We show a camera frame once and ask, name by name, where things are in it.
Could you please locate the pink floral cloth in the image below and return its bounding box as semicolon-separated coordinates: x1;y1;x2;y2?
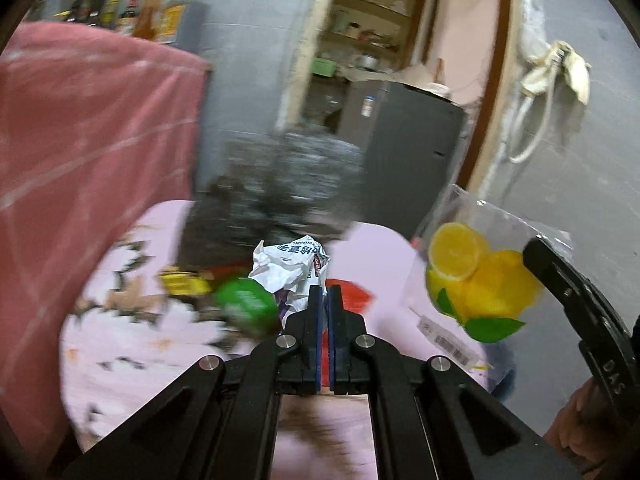
59;200;501;480

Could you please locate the orange brown bottle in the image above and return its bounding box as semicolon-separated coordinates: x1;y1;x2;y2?
134;0;165;41

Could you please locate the green ball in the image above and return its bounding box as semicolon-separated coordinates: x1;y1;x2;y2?
212;277;281;341

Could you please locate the yellow label bottle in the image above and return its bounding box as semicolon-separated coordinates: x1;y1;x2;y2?
102;0;124;31

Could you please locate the wooden wall shelf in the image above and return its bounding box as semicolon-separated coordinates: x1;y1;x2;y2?
320;0;426;73

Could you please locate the large dark liquid jug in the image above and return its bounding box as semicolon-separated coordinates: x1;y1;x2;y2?
157;0;210;53

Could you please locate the pink red blanket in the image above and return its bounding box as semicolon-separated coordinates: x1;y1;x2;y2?
0;22;212;453

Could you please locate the dark sauce bottle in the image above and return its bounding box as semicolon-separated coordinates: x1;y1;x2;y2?
117;0;145;36

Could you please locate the grey refrigerator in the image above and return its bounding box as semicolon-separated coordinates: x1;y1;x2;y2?
336;79;468;238

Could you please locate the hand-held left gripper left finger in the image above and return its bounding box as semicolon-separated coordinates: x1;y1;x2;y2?
62;285;321;480

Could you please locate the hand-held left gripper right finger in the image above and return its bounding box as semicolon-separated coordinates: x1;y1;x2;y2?
327;284;582;480

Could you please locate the person's right hand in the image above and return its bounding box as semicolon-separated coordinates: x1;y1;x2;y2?
544;377;640;473

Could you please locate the pink door brown frame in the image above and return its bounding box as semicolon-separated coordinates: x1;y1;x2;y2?
427;0;516;193

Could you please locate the cream cloth rag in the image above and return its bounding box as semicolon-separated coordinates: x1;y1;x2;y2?
521;40;592;106

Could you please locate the yellow packet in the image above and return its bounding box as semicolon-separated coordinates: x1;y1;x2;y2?
159;266;214;297

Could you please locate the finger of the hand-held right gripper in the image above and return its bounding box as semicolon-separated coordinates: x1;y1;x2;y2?
522;237;596;346

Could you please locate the white printed wrapper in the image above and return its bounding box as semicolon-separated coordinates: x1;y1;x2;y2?
248;235;332;317

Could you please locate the black plastic bag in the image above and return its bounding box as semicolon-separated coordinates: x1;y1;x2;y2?
177;130;366;273

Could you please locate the red paper cup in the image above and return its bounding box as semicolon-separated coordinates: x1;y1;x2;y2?
326;277;374;307

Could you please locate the clear lemon print bag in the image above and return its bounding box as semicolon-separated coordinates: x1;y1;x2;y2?
412;184;573;376

